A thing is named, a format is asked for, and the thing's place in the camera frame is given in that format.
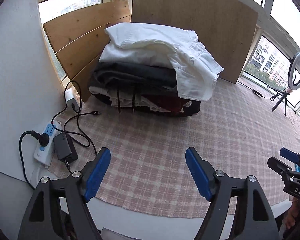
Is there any pink plaid cloth mat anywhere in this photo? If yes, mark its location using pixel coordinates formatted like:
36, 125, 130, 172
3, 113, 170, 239
58, 80, 300, 218

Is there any large brown particle board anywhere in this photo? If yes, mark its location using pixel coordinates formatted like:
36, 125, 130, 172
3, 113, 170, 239
132, 0, 258, 83

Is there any black tripod stand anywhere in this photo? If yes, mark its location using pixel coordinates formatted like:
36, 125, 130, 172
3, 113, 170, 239
271, 92, 289, 115

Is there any white ring light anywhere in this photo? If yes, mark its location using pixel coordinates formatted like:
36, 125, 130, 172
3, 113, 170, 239
288, 51, 300, 90

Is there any black ring light cable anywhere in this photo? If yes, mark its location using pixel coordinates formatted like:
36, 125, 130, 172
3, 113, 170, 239
251, 86, 288, 103

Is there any black power adapter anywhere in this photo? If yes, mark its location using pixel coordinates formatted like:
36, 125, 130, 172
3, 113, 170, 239
53, 132, 78, 163

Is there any white power strip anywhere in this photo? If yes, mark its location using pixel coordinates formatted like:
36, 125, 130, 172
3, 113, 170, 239
33, 120, 63, 167

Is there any light wooden plank panel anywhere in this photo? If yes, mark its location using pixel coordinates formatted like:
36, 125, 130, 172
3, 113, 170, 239
43, 0, 130, 102

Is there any black charger cable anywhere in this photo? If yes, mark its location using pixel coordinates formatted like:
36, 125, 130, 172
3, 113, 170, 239
50, 80, 102, 174

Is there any person's right hand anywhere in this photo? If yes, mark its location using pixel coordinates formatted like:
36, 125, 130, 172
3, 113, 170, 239
283, 197, 300, 230

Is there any white shirt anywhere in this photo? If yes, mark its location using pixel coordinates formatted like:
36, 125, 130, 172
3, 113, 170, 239
99, 23, 224, 102

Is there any black plug with cable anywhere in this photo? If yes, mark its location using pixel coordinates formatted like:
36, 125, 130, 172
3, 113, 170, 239
18, 130, 50, 190

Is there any stack of dark folded clothes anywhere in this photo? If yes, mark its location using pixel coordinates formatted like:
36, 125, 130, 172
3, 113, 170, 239
88, 62, 201, 117

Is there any white charger block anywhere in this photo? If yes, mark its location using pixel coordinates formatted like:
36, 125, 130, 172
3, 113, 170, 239
65, 88, 79, 112

